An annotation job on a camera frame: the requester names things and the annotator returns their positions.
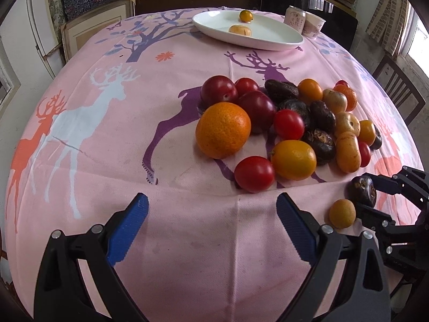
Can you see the white paper cup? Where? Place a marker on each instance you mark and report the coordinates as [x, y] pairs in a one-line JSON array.
[[313, 25]]

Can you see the large orange mandarin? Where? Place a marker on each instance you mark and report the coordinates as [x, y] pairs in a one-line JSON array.
[[222, 130]]

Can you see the red cherry tomato front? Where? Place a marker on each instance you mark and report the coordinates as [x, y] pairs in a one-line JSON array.
[[254, 174]]

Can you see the pink deer tablecloth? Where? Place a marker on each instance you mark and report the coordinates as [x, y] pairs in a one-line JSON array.
[[120, 119]]

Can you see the small orange kumquat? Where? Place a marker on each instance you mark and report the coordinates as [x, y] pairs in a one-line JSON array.
[[367, 132]]

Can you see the yellow orange kumquat front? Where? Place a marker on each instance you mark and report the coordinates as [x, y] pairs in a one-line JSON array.
[[293, 160]]

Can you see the dark water chestnut back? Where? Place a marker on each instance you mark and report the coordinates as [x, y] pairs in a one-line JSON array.
[[280, 92]]

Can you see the dark wooden chair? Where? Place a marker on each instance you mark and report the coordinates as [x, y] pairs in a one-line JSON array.
[[399, 87]]

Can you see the small yellow round fruit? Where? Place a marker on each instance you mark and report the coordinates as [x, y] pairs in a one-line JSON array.
[[342, 214]]

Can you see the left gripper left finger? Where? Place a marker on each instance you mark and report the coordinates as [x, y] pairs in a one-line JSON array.
[[61, 294]]

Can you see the cardboard box with frame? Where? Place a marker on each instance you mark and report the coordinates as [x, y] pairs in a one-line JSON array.
[[76, 33]]

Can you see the dark water chestnut edge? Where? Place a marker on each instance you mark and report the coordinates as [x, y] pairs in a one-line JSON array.
[[376, 145]]

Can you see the dark red plum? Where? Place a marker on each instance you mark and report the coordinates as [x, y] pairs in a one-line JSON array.
[[260, 110], [218, 89]]

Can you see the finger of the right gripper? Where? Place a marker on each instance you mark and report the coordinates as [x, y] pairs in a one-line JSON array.
[[380, 223], [409, 182]]

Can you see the red cherry tomato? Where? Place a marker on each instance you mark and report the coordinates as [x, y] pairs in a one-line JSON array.
[[245, 85], [288, 125], [254, 174], [342, 83], [365, 153]]

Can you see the white oval plate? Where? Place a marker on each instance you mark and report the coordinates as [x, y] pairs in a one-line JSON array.
[[262, 32]]

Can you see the red cherry tomato back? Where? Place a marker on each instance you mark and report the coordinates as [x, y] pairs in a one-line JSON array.
[[245, 85]]

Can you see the striped pepino melon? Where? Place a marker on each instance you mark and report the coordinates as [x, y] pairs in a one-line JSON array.
[[335, 101]]

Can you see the dark water chestnut front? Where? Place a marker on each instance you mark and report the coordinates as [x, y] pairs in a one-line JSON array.
[[323, 145]]

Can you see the dark water chestnut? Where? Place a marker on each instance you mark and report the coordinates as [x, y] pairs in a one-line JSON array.
[[361, 190], [280, 92], [323, 145], [321, 117], [298, 107]]

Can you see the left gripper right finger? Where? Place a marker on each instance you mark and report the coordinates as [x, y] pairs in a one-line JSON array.
[[362, 293]]

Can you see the pink drink can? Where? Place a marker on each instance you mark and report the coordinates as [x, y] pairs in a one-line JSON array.
[[295, 18]]

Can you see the tan pepino with dimple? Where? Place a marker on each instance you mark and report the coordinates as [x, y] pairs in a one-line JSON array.
[[346, 122]]

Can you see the small orange citrus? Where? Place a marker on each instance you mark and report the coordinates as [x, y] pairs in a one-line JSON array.
[[309, 91]]

